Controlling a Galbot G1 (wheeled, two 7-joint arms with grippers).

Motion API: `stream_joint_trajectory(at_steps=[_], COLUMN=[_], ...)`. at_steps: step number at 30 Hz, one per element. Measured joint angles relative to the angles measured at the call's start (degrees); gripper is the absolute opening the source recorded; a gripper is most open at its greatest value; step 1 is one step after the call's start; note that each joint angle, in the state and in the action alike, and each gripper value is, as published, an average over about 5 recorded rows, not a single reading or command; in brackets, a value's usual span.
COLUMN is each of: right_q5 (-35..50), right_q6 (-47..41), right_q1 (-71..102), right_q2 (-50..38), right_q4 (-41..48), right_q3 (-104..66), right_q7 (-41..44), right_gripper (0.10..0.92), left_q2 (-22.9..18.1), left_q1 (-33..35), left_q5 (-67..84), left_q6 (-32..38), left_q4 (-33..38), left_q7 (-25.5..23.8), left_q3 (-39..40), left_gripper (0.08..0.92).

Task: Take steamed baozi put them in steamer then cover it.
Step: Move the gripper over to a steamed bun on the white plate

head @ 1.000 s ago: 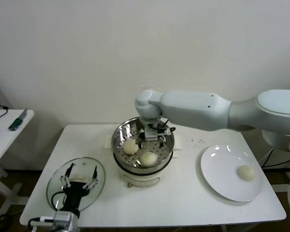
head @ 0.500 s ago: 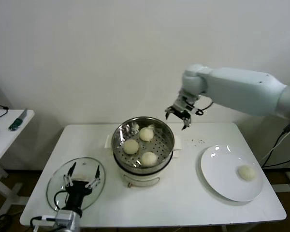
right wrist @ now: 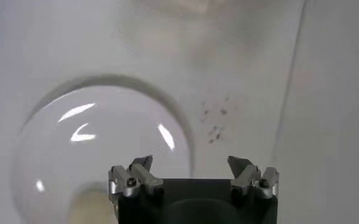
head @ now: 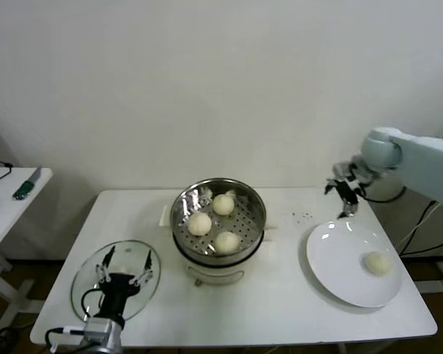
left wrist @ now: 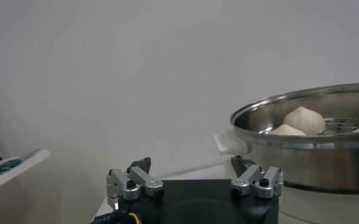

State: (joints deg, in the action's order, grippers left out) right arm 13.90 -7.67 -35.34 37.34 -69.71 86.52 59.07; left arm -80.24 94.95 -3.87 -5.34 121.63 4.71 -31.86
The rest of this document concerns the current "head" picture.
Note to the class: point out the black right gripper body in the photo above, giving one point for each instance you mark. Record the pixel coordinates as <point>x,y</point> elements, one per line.
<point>349,191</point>

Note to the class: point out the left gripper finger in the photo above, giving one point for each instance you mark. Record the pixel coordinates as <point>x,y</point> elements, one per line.
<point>103,271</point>
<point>147,271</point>

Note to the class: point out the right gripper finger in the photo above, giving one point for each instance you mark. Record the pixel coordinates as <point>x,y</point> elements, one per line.
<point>351,209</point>
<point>332,183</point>

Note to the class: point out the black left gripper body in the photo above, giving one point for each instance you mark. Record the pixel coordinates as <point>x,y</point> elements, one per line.
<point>114,291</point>

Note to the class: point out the round glass pot lid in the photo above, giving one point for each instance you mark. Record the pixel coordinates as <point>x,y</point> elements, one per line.
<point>153,280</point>

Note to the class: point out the white steamed baozi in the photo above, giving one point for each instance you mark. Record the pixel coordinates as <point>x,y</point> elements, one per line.
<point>199,224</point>
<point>376,264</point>
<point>222,205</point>
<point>227,242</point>

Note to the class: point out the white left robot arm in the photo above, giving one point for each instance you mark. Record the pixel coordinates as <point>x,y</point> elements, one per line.
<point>116,341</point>

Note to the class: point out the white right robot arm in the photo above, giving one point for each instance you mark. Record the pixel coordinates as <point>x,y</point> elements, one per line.
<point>428,158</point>

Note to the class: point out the steel steamer pot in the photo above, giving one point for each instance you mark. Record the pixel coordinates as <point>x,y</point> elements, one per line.
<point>214,276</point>

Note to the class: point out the stainless steel steamer basket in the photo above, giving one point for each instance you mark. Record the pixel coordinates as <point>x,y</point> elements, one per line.
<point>247,225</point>

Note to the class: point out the white round plate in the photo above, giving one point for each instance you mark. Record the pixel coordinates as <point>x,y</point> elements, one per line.
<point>332,258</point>

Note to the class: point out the white side table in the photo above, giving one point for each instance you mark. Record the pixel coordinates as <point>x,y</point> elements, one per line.
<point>7,221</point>

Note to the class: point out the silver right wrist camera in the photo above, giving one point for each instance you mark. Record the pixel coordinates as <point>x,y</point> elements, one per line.
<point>345,169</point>

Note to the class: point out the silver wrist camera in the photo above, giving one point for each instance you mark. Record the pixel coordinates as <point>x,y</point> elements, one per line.
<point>345,169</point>
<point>97,329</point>

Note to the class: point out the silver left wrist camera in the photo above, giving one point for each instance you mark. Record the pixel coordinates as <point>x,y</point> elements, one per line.
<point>97,329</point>

